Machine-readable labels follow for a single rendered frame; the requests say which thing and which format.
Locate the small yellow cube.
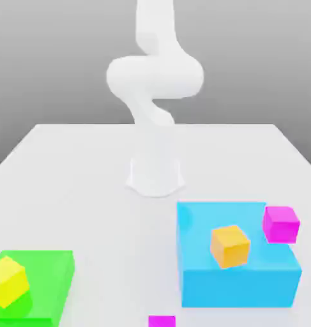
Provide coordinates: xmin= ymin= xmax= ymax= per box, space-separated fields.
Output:
xmin=0 ymin=255 xmax=30 ymax=309

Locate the large green box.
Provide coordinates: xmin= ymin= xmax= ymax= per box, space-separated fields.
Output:
xmin=0 ymin=250 xmax=75 ymax=327

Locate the small magenta cube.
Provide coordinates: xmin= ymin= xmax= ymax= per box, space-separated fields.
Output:
xmin=262 ymin=206 xmax=301 ymax=245
xmin=148 ymin=315 xmax=176 ymax=327

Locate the large blue box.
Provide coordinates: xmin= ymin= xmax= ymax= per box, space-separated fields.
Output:
xmin=176 ymin=201 xmax=303 ymax=308

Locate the small orange cube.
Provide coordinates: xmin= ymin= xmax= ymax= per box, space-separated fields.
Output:
xmin=210 ymin=225 xmax=251 ymax=270

